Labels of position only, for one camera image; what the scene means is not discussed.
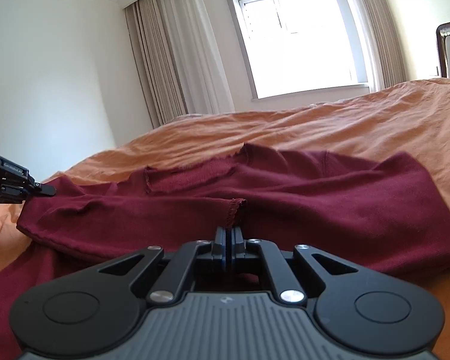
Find orange duvet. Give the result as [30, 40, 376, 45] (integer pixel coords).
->
[0, 79, 450, 359]

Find beige right curtain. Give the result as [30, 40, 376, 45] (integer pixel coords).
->
[356, 0, 407, 91]

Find beige curtain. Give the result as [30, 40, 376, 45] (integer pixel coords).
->
[124, 0, 235, 128]
[356, 0, 407, 91]

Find beige left curtain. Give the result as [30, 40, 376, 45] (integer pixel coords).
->
[124, 0, 235, 128]

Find maroon long sleeve shirt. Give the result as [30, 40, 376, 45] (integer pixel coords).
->
[0, 144, 450, 359]

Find bright window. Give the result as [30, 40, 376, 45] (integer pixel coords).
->
[227, 0, 372, 99]

